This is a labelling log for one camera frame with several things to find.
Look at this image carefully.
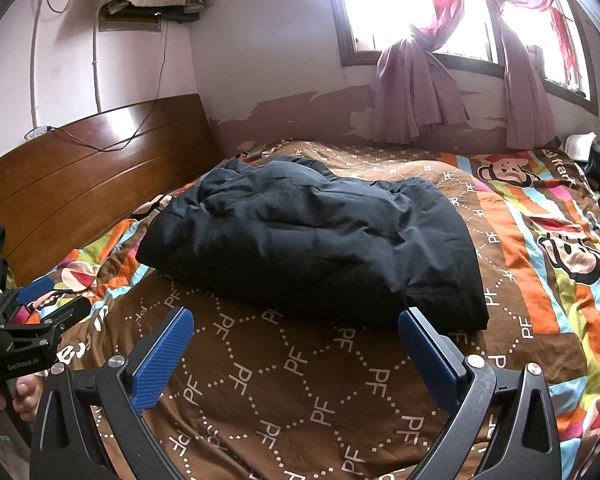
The black wall shelf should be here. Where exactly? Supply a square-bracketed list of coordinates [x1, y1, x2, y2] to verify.
[99, 6, 201, 34]

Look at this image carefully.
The white wall conduit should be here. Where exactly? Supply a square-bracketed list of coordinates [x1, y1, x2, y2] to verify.
[30, 0, 52, 131]

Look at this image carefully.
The white wall pipe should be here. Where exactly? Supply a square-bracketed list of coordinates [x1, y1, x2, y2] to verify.
[92, 22, 104, 113]

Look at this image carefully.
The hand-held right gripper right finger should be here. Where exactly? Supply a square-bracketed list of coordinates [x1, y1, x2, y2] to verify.
[397, 307, 563, 480]

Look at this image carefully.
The narrow pink curtain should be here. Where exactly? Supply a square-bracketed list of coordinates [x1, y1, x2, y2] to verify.
[472, 0, 559, 151]

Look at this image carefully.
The person's left hand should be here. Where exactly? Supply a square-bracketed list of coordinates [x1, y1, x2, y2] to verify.
[0, 377, 43, 435]

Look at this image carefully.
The wide pink curtain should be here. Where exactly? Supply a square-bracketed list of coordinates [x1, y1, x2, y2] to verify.
[375, 0, 471, 144]

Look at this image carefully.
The brown printed blanket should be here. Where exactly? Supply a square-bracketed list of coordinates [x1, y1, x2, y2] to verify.
[45, 137, 600, 480]

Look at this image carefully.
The black padded jacket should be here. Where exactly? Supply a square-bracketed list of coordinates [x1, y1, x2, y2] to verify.
[136, 155, 490, 332]

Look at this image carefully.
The thin black cable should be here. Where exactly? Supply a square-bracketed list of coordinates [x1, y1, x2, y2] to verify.
[47, 20, 169, 152]

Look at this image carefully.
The wooden headboard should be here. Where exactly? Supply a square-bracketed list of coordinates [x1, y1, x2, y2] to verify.
[0, 92, 221, 286]

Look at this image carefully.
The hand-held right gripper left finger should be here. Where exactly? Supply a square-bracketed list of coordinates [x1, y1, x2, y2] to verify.
[30, 306, 196, 480]

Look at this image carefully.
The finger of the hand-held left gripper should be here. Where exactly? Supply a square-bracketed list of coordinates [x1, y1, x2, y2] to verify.
[12, 275, 56, 307]
[40, 296, 92, 343]

